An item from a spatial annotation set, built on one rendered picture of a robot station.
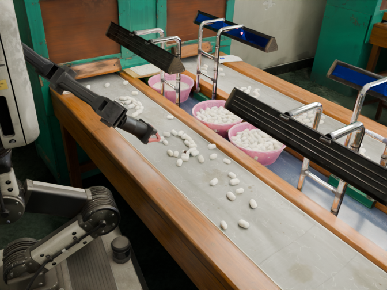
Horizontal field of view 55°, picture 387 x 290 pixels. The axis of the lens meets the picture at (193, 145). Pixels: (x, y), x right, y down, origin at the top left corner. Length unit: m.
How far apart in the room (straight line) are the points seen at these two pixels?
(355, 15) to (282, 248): 3.20
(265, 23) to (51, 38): 2.57
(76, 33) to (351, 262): 1.73
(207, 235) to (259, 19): 3.17
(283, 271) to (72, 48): 1.62
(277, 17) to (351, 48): 0.83
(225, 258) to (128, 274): 0.46
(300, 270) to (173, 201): 0.47
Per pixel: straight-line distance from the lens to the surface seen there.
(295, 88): 2.26
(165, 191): 1.35
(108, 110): 1.28
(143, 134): 1.37
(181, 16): 2.51
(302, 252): 1.25
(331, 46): 4.33
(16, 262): 1.37
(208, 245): 1.17
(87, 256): 1.56
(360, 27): 4.12
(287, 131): 1.13
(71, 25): 2.20
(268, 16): 4.20
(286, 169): 1.69
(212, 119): 1.87
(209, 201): 1.35
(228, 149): 1.59
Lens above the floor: 1.63
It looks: 32 degrees down
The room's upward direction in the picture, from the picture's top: 3 degrees clockwise
